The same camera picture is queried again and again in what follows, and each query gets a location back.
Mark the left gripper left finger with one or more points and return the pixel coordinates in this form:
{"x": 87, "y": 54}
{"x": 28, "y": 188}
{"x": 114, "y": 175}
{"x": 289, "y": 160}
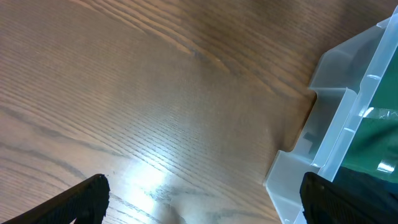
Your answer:
{"x": 83, "y": 203}

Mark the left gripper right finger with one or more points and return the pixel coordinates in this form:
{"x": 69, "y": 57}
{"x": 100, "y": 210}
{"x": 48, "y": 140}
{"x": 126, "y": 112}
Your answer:
{"x": 325, "y": 202}

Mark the dark green garment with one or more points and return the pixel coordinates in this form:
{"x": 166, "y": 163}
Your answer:
{"x": 373, "y": 150}

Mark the clear plastic storage bin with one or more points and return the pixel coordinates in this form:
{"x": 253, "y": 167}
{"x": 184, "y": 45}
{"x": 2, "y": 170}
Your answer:
{"x": 345, "y": 80}

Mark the black garment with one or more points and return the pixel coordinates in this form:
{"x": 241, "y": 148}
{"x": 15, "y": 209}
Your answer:
{"x": 372, "y": 194}

